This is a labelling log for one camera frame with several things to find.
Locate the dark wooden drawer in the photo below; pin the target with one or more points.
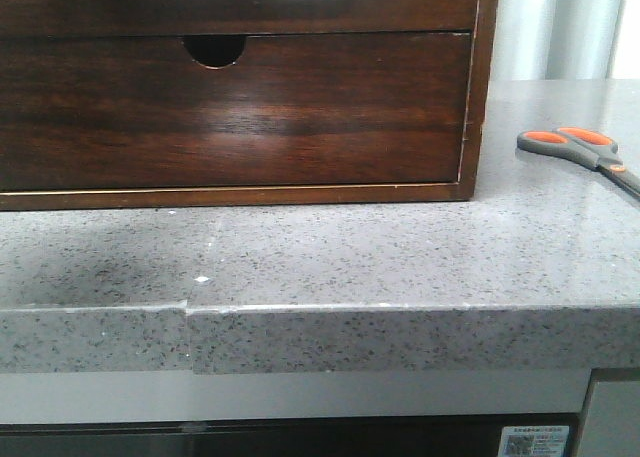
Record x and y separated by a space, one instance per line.
119 113

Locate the orange grey scissors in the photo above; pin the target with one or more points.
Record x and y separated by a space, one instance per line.
589 149

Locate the dark wooden drawer cabinet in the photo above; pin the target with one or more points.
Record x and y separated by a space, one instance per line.
214 34

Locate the dark under-counter appliance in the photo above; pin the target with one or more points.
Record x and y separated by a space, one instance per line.
475 435

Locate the grey curtain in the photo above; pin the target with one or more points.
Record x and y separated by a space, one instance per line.
566 39

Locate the white QR code label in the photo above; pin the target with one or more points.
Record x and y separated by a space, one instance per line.
533 441

